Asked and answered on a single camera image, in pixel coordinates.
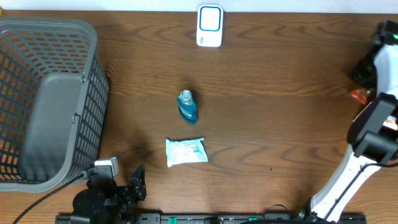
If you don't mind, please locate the red chocolate bar wrapper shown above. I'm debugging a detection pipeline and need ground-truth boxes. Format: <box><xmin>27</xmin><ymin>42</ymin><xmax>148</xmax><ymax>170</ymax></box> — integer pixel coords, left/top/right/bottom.
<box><xmin>349</xmin><ymin>88</ymin><xmax>372</xmax><ymax>105</ymax></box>

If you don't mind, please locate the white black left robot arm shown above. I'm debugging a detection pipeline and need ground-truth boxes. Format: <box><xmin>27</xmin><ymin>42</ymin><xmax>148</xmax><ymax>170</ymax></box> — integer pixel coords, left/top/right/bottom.
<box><xmin>68</xmin><ymin>165</ymin><xmax>147</xmax><ymax>224</ymax></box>

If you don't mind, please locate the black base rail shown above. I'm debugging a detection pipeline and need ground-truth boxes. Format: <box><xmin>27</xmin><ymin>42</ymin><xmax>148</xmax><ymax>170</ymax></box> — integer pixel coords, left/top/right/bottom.
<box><xmin>55</xmin><ymin>213</ymin><xmax>368</xmax><ymax>224</ymax></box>

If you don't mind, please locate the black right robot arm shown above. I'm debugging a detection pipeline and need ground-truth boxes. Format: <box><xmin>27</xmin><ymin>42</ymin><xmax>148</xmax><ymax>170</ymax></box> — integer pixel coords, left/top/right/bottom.
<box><xmin>298</xmin><ymin>21</ymin><xmax>397</xmax><ymax>223</ymax></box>

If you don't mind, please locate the black camera cable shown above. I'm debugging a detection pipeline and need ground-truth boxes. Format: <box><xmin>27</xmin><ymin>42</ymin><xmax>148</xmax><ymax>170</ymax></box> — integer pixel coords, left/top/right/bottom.
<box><xmin>323</xmin><ymin>161</ymin><xmax>398</xmax><ymax>223</ymax></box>
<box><xmin>11</xmin><ymin>169</ymin><xmax>94</xmax><ymax>224</ymax></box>

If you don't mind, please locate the grey plastic basket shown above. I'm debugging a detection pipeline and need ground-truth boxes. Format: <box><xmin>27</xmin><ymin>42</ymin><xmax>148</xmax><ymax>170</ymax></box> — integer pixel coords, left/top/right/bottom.
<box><xmin>1</xmin><ymin>16</ymin><xmax>109</xmax><ymax>193</ymax></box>

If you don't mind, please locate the black right camera cable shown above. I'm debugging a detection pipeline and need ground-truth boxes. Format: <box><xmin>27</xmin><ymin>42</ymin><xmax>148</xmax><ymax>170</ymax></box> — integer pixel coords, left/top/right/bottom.
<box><xmin>323</xmin><ymin>161</ymin><xmax>398</xmax><ymax>223</ymax></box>

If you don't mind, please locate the yellow snack bag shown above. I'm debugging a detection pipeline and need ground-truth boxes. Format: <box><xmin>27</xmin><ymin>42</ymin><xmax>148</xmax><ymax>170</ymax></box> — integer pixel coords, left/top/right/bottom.
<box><xmin>383</xmin><ymin>116</ymin><xmax>398</xmax><ymax>131</ymax></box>

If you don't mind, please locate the black left camera cable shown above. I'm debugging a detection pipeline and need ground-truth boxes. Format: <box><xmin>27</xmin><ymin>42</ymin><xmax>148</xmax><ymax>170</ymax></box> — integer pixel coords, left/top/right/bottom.
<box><xmin>11</xmin><ymin>169</ymin><xmax>94</xmax><ymax>224</ymax></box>

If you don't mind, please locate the white barcode scanner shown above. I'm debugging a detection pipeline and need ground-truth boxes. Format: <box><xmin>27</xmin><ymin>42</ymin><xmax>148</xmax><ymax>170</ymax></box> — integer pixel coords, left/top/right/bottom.
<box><xmin>197</xmin><ymin>4</ymin><xmax>224</xmax><ymax>47</ymax></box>

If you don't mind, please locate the blue mouthwash bottle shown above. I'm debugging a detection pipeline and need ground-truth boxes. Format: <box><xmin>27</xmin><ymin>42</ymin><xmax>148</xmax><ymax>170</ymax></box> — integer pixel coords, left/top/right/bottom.
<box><xmin>177</xmin><ymin>90</ymin><xmax>198</xmax><ymax>124</ymax></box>

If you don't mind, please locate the white tissue pack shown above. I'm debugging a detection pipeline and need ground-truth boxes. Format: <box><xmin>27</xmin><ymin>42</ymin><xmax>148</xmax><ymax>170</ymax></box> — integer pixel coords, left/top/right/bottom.
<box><xmin>165</xmin><ymin>138</ymin><xmax>208</xmax><ymax>167</ymax></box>

